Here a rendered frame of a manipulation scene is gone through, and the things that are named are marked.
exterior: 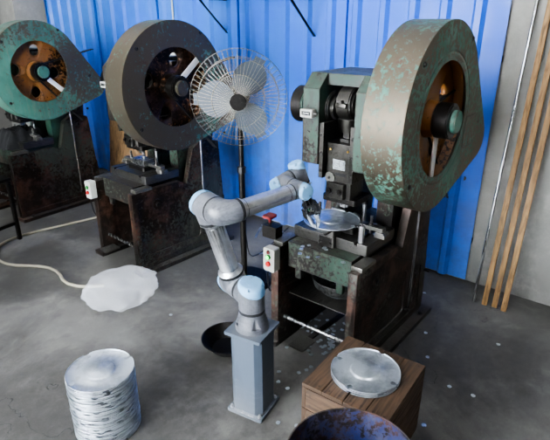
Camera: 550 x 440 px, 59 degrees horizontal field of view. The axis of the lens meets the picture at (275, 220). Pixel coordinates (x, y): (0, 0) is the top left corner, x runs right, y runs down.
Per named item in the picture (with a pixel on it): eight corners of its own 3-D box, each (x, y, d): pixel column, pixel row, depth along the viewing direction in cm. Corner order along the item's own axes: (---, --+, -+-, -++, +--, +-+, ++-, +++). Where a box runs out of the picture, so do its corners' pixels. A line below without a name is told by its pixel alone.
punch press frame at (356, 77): (347, 347, 254) (366, 80, 203) (283, 318, 279) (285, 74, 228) (413, 287, 311) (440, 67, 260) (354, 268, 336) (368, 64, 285)
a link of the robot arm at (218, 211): (216, 209, 184) (314, 177, 210) (202, 201, 192) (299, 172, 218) (219, 237, 189) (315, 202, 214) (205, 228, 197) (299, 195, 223)
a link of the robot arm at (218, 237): (237, 306, 220) (199, 205, 192) (219, 292, 231) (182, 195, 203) (257, 292, 225) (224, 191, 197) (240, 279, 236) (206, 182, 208)
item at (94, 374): (146, 371, 215) (146, 369, 214) (81, 404, 196) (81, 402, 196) (115, 342, 234) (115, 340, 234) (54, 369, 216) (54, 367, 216)
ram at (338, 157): (345, 203, 243) (348, 145, 232) (319, 196, 252) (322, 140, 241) (362, 194, 256) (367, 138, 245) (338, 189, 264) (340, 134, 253)
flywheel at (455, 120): (498, 31, 222) (473, 183, 248) (454, 31, 234) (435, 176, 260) (436, 31, 170) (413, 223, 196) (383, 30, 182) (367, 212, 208)
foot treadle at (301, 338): (302, 359, 252) (302, 351, 250) (286, 352, 258) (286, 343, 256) (360, 311, 295) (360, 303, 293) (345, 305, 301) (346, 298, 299)
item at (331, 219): (340, 236, 233) (340, 234, 233) (292, 221, 250) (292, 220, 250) (370, 218, 254) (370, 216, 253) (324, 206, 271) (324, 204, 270)
